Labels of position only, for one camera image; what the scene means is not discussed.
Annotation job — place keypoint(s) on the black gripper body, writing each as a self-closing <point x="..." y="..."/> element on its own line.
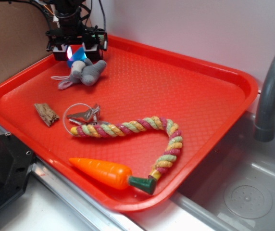
<point x="72" y="30"/>

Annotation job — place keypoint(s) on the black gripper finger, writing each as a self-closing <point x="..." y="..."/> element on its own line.
<point x="94" y="52"/>
<point x="60" y="53"/>

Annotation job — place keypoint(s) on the blue block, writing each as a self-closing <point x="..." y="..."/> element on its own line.
<point x="75" y="54"/>

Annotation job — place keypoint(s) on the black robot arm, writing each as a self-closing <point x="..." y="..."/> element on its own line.
<point x="69" y="6"/>

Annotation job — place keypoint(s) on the green textured ball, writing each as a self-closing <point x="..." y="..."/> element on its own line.
<point x="98" y="38"/>

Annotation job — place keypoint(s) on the grey plush bunny toy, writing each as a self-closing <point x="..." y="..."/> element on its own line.
<point x="82" y="72"/>

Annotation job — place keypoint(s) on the brown cardboard panel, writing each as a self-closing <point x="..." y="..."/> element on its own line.
<point x="22" y="37"/>

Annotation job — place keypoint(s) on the brown wood chip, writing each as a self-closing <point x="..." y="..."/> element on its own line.
<point x="48" y="116"/>

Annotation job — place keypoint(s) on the red plastic tray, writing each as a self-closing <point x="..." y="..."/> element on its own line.
<point x="140" y="81"/>

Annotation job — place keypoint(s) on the orange plastic carrot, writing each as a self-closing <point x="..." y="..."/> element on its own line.
<point x="117" y="176"/>

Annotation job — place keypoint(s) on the grey faucet spout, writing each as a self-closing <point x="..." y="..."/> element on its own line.
<point x="272" y="86"/>

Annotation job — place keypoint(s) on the grey plastic sink basin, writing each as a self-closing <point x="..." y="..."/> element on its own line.
<point x="233" y="187"/>

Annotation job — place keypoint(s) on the silver keys on ring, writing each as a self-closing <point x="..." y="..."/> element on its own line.
<point x="82" y="114"/>

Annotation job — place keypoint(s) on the multicolour braided rope toy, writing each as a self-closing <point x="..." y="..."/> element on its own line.
<point x="164" y="162"/>

